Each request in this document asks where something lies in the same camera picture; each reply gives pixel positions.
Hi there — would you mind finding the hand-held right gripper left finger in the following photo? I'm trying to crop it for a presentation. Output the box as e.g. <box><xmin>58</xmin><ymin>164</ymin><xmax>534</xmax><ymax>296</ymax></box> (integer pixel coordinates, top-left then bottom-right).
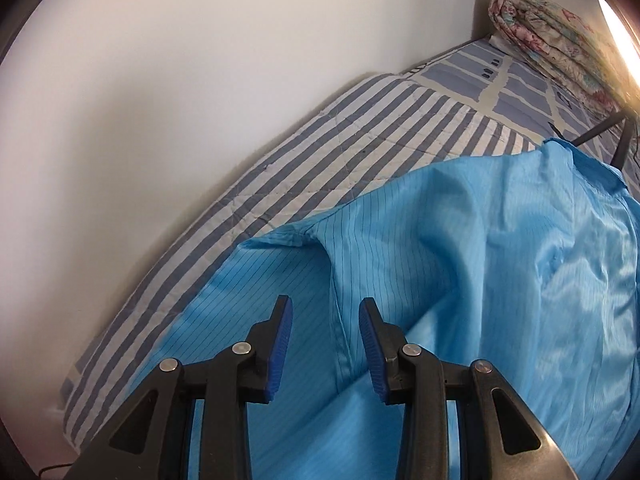
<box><xmin>62</xmin><ymin>295</ymin><xmax>293</xmax><ymax>480</ymax></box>

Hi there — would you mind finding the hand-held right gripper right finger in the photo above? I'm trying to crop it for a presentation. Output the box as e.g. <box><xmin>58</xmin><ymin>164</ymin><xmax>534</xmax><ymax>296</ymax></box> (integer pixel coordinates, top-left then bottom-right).
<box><xmin>358</xmin><ymin>297</ymin><xmax>581</xmax><ymax>480</ymax></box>

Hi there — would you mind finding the light blue pinstriped coat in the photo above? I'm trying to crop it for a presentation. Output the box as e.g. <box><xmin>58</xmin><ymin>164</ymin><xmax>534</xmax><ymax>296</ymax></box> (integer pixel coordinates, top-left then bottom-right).
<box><xmin>161</xmin><ymin>137</ymin><xmax>640</xmax><ymax>480</ymax></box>

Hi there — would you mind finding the blue white striped blanket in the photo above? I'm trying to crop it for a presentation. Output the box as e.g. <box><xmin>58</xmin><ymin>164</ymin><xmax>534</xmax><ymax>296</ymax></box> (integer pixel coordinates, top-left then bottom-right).
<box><xmin>59</xmin><ymin>74</ymin><xmax>551</xmax><ymax>448</ymax></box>

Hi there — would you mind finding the blue checked bed mat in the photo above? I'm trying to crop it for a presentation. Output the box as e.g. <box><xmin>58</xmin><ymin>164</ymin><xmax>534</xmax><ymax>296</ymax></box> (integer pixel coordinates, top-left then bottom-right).
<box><xmin>402</xmin><ymin>35</ymin><xmax>626</xmax><ymax>166</ymax></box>

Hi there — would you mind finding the black tripod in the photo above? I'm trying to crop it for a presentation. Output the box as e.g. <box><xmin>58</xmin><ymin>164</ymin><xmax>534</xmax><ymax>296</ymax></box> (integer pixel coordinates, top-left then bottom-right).
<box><xmin>547</xmin><ymin>110</ymin><xmax>638</xmax><ymax>171</ymax></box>

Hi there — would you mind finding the folded floral quilt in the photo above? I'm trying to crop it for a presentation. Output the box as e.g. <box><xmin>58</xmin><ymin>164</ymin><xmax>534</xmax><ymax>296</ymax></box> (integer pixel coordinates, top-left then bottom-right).
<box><xmin>487</xmin><ymin>0</ymin><xmax>640</xmax><ymax>116</ymax></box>

